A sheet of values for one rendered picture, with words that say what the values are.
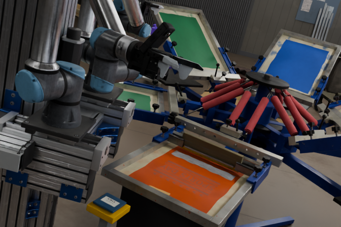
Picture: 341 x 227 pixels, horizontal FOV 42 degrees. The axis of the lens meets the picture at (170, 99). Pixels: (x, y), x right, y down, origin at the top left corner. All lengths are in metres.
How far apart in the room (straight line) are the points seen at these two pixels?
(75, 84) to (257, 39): 10.32
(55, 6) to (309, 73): 2.87
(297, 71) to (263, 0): 7.79
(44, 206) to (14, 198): 0.14
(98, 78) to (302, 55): 3.01
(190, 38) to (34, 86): 2.49
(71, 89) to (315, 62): 2.86
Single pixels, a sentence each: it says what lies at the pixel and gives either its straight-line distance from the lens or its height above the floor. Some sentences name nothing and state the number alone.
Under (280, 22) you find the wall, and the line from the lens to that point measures 11.80.
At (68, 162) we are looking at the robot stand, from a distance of 1.74.
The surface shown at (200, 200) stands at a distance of 2.04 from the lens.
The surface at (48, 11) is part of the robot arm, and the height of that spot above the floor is 1.69.
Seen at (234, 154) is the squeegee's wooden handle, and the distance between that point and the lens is 2.37.
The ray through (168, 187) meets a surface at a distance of 2.08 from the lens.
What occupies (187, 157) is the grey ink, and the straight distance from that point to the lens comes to 2.40.
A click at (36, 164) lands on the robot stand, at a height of 1.08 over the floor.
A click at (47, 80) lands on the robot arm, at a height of 1.46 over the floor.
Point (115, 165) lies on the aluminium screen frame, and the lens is 2.08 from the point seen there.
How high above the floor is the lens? 1.94
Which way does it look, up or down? 17 degrees down
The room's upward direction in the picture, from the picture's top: 14 degrees clockwise
